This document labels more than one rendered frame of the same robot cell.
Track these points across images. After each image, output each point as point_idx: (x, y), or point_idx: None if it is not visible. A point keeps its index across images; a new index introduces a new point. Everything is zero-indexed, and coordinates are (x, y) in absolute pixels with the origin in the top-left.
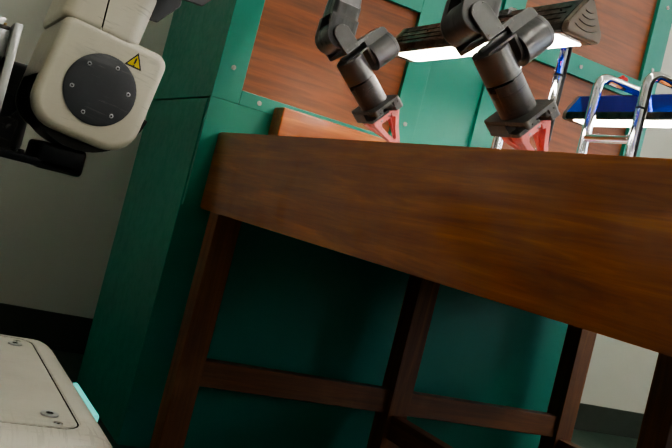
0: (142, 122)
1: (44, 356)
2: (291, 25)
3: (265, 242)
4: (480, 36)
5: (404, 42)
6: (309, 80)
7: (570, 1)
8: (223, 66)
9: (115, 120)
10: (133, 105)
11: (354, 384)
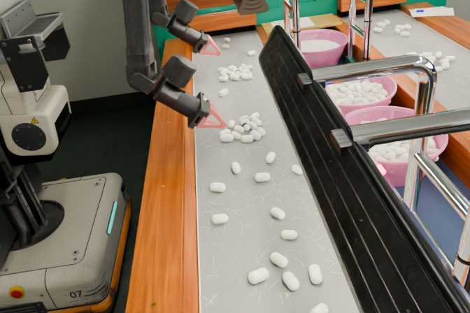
0: (54, 140)
1: (104, 191)
2: None
3: None
4: None
5: None
6: None
7: None
8: None
9: (43, 145)
10: (45, 137)
11: None
